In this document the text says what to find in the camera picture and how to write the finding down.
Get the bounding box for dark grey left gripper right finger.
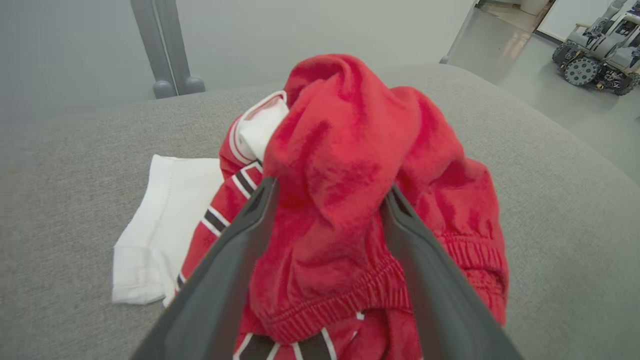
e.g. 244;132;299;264
381;183;524;360

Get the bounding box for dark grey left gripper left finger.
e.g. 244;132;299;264
131;176;280;360

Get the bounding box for red t-shirt with white sleeves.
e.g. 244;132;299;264
112;90;291;307

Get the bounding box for red jersey with black number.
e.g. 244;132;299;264
162;150;366;360

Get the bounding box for red shorts with elastic waistband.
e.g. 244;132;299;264
247;54;510;360

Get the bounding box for grey partition leg with foot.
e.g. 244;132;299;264
439;0;481;65

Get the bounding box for grey wheeled machine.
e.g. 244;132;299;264
552;0;640;97

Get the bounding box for grey partition post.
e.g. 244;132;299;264
155;0;206;96
131;0;177;99

